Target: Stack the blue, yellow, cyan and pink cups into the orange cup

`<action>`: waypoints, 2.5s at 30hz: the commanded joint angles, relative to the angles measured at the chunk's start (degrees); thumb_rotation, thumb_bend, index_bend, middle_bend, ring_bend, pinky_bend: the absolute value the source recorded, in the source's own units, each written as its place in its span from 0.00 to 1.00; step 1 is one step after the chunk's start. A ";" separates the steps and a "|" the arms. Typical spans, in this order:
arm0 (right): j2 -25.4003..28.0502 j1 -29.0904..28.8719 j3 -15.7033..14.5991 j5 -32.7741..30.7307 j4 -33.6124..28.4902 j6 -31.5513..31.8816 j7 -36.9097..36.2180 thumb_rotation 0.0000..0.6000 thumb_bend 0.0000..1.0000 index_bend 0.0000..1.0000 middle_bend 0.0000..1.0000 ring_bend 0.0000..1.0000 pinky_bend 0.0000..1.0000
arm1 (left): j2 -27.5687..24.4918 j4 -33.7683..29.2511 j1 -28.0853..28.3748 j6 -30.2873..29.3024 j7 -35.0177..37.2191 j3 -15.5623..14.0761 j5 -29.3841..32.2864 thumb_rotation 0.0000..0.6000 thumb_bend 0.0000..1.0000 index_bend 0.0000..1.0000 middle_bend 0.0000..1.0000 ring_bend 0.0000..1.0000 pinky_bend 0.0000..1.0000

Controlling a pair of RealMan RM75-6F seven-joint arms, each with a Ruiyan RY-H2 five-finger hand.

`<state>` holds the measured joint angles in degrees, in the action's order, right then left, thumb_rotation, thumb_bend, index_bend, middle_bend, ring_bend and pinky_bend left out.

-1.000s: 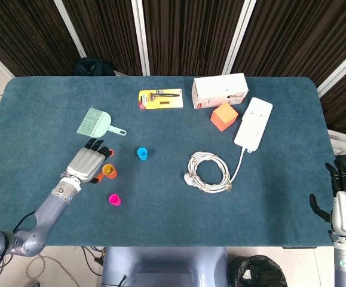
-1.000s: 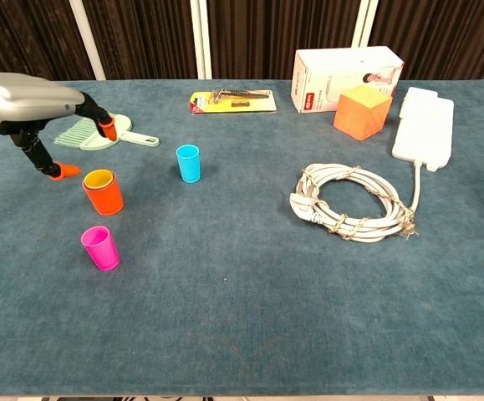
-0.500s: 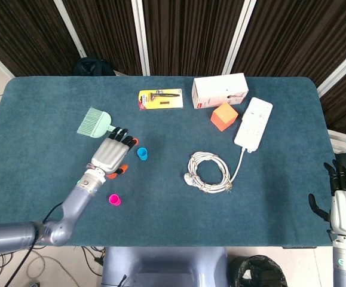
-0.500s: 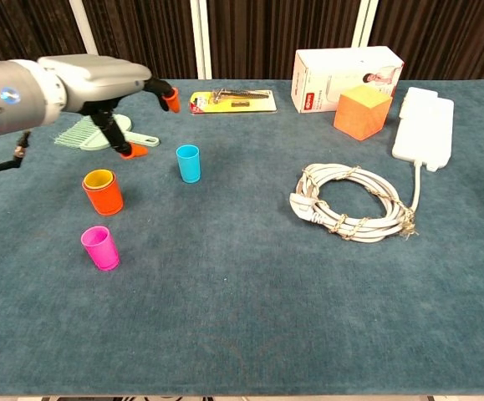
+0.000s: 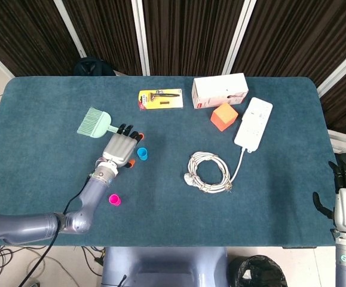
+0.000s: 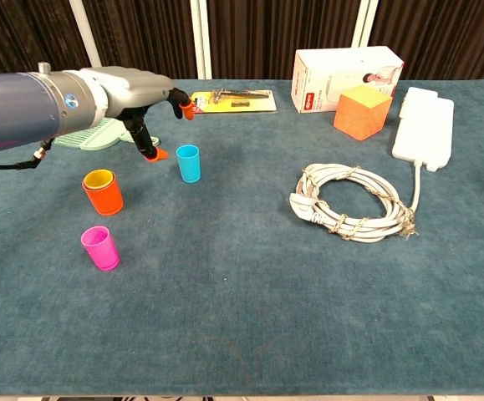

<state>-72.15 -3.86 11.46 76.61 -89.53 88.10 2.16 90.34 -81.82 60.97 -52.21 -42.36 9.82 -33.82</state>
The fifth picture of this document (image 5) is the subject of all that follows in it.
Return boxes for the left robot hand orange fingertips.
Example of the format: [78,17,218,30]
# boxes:
[102,123,145,170]

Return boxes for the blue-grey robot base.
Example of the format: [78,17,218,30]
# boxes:
[100,246,230,287]

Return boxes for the mint green hand brush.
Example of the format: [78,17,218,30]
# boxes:
[76,107,123,139]

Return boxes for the yellow razor blister pack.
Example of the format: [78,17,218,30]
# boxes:
[137,88,184,112]

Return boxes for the blue felt table cover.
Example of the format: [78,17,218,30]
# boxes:
[0,76,345,249]

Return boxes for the dark blue bag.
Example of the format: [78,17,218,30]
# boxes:
[73,57,116,77]

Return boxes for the orange foam cube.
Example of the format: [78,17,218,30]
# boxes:
[210,103,239,132]

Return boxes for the black trash bin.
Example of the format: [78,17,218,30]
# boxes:
[228,254,289,287]

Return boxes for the white cardboard box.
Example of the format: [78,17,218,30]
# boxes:
[191,72,249,110]

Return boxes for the white power strip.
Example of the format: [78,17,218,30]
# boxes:
[234,97,274,153]

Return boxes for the coiled white power cable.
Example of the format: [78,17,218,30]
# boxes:
[183,146,247,194]

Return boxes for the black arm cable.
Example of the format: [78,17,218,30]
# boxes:
[19,175,92,287]

